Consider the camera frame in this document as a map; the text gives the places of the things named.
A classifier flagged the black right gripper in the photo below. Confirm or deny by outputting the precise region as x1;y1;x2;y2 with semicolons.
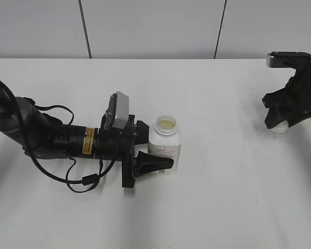
262;89;311;129

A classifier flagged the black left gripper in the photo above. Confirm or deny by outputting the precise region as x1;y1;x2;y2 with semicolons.
118;114;174;188

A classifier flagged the white round bottle cap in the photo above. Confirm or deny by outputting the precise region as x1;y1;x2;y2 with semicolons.
271;120;289;133

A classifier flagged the white square meinianda bottle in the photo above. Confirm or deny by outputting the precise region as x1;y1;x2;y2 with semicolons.
148;115;182;174

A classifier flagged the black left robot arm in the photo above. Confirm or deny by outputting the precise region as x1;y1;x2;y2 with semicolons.
0;81;174;190

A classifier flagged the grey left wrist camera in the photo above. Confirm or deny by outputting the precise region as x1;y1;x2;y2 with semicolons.
104;91;129;130

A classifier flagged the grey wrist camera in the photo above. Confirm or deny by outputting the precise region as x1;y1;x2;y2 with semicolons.
104;91;129;130
266;51;311;69

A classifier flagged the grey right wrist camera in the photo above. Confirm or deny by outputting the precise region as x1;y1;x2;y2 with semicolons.
266;51;311;69

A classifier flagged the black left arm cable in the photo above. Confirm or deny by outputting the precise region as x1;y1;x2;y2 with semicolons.
0;74;117;193

